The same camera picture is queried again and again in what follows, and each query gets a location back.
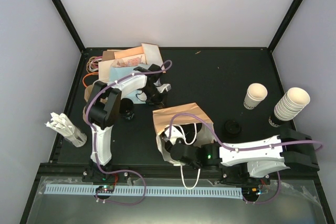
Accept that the brown paper takeout bag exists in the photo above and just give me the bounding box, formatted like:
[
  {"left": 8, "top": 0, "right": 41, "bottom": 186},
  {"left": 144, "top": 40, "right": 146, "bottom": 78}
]
[{"left": 152, "top": 101, "right": 215, "bottom": 190}]

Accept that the black plastic cup lid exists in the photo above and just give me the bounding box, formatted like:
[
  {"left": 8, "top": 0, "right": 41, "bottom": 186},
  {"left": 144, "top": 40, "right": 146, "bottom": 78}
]
[{"left": 182, "top": 123, "right": 202, "bottom": 143}]

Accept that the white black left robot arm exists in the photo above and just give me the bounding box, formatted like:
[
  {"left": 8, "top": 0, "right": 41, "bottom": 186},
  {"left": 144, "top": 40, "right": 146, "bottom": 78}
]
[{"left": 83, "top": 64, "right": 171, "bottom": 183}]

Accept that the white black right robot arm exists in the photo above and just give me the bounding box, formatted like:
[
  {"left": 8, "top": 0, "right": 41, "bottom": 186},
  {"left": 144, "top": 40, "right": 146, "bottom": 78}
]
[{"left": 163, "top": 126, "right": 320, "bottom": 185}]

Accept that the remaining black paper cup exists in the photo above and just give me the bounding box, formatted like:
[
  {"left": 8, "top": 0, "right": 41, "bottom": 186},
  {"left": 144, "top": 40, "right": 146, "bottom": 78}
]
[{"left": 119, "top": 98, "right": 134, "bottom": 121}]

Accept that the brown white flat paper bag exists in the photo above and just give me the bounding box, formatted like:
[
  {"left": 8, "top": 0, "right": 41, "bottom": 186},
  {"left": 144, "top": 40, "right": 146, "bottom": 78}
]
[{"left": 141, "top": 43, "right": 163, "bottom": 70}]

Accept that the stack of black lids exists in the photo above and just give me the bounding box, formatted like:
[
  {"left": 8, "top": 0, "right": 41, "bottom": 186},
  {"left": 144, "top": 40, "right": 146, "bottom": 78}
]
[{"left": 222, "top": 120, "right": 242, "bottom": 138}]

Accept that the short white cup stack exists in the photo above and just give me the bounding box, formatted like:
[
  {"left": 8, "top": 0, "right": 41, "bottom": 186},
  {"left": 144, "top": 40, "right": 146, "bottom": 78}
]
[{"left": 243, "top": 83, "right": 268, "bottom": 110}]

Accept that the tall white cup stack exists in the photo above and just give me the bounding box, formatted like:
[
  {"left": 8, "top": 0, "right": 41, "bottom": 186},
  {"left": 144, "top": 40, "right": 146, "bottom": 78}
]
[{"left": 268, "top": 87, "right": 311, "bottom": 127}]

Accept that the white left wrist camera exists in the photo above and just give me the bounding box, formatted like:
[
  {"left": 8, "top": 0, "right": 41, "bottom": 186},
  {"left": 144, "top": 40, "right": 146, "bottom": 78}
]
[{"left": 155, "top": 83, "right": 171, "bottom": 93}]

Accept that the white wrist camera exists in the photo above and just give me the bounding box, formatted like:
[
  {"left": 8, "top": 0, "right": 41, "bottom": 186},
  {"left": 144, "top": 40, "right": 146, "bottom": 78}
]
[
  {"left": 161, "top": 134, "right": 177, "bottom": 145},
  {"left": 155, "top": 83, "right": 171, "bottom": 93}
]

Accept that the black enclosure frame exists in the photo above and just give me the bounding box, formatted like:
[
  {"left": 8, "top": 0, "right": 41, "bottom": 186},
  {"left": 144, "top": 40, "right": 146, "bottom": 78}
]
[{"left": 20, "top": 0, "right": 334, "bottom": 223}]

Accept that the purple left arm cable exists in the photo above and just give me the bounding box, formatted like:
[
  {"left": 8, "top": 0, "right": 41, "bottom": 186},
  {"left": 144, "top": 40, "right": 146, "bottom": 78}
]
[{"left": 84, "top": 60, "right": 173, "bottom": 206}]

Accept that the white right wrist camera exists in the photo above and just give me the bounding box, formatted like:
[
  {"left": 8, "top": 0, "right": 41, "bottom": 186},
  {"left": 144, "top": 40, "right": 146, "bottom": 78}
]
[{"left": 161, "top": 134, "right": 177, "bottom": 145}]

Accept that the bundle of bag handles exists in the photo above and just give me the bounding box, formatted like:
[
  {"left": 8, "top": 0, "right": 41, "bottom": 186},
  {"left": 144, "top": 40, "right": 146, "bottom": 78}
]
[{"left": 82, "top": 56, "right": 102, "bottom": 88}]

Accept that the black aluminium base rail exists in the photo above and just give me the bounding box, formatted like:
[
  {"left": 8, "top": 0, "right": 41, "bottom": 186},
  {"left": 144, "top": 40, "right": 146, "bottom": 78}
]
[{"left": 36, "top": 163, "right": 319, "bottom": 186}]

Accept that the light blue cable duct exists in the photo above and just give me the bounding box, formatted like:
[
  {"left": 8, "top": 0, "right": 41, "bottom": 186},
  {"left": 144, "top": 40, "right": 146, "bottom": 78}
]
[{"left": 44, "top": 184, "right": 243, "bottom": 199}]

